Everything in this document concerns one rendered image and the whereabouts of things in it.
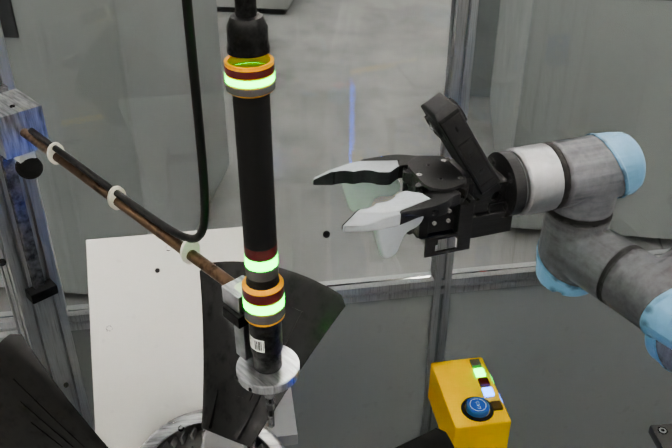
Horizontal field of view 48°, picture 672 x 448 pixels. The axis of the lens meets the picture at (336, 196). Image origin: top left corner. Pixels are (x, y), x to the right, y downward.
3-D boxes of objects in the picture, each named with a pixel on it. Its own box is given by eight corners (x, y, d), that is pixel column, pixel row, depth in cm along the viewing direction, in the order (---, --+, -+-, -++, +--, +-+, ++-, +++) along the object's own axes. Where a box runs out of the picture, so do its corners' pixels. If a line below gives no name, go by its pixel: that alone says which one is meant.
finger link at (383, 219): (362, 282, 72) (429, 246, 78) (363, 230, 69) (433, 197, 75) (341, 267, 75) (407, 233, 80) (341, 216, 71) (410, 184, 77)
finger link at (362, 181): (313, 220, 82) (399, 222, 81) (313, 172, 79) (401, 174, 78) (315, 205, 85) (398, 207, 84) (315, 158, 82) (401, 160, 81)
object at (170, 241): (21, 138, 115) (19, 129, 114) (29, 135, 116) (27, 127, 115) (237, 300, 82) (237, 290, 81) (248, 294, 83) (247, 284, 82)
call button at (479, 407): (462, 404, 131) (463, 396, 130) (484, 401, 132) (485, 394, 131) (469, 421, 128) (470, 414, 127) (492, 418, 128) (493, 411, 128)
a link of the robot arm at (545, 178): (569, 162, 78) (528, 129, 85) (531, 168, 77) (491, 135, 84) (558, 222, 82) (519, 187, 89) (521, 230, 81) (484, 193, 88)
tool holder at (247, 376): (212, 362, 85) (205, 294, 80) (261, 333, 90) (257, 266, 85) (263, 405, 80) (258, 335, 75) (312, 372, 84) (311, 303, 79)
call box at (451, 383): (426, 402, 145) (430, 360, 139) (477, 396, 146) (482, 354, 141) (450, 470, 131) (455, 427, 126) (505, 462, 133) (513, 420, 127)
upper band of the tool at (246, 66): (216, 90, 67) (213, 59, 65) (254, 77, 69) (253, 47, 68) (246, 105, 64) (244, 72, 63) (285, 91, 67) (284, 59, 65)
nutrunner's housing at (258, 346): (244, 387, 85) (210, -20, 62) (271, 370, 88) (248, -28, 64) (266, 406, 83) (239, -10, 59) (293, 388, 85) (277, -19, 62)
